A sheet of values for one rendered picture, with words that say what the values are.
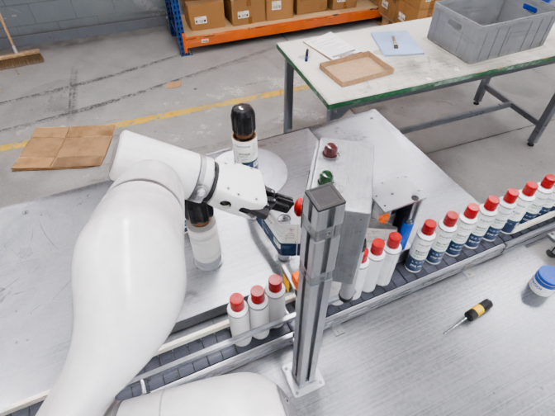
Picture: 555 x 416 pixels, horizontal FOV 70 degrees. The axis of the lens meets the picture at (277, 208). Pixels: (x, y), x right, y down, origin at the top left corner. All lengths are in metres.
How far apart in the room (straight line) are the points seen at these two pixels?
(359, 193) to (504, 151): 2.92
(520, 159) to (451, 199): 1.88
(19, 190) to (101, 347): 2.95
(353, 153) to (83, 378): 0.52
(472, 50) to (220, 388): 2.44
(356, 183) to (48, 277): 1.09
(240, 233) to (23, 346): 0.69
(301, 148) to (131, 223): 1.36
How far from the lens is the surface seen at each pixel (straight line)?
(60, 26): 5.20
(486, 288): 1.41
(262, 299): 0.96
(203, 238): 1.13
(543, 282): 1.43
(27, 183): 3.27
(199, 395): 0.36
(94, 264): 0.32
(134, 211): 0.34
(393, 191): 1.12
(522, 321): 1.40
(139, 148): 0.66
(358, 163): 0.67
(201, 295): 1.21
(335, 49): 2.61
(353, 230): 0.62
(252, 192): 0.71
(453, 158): 3.25
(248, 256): 1.27
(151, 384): 1.12
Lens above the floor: 1.90
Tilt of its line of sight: 47 degrees down
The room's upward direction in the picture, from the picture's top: straight up
